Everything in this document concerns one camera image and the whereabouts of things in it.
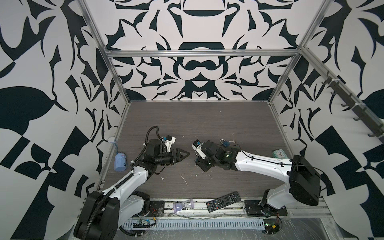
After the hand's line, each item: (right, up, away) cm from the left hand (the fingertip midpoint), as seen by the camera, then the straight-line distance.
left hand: (187, 153), depth 79 cm
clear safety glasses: (-4, -24, -6) cm, 25 cm away
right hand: (+6, -4, +1) cm, 7 cm away
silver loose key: (+30, +3, +20) cm, 36 cm away
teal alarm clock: (+55, -3, +12) cm, 57 cm away
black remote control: (+18, -23, -3) cm, 30 cm away
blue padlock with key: (+24, +2, +17) cm, 29 cm away
